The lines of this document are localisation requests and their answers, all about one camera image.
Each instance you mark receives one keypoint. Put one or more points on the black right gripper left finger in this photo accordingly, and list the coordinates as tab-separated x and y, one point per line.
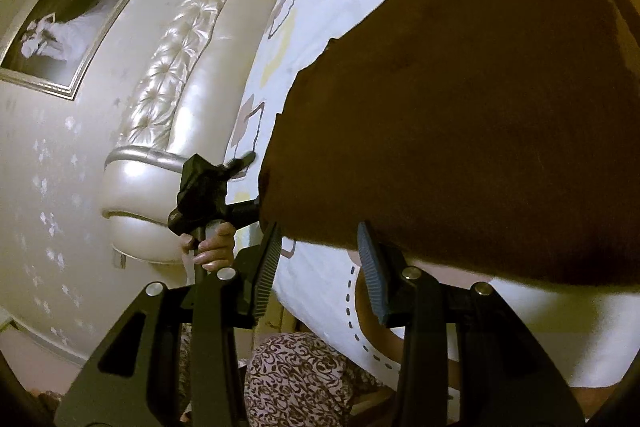
268	256

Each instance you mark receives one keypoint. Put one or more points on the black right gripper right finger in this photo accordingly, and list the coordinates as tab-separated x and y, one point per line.
382	264

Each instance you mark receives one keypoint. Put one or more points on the brown plaid knit sweater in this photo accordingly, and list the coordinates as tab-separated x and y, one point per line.
498	136

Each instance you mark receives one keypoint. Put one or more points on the person's left hand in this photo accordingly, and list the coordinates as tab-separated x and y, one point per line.
213	253

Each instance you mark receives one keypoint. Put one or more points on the floral patterned pajama trousers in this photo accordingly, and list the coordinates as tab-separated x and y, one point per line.
295	379

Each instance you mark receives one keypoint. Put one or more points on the cream tufted leather headboard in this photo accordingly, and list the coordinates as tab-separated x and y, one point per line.
186	103

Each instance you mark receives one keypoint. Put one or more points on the framed wedding photo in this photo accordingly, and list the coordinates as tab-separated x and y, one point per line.
50	48

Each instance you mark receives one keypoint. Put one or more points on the white patterned bed sheet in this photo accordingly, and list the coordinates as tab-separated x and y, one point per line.
592	338

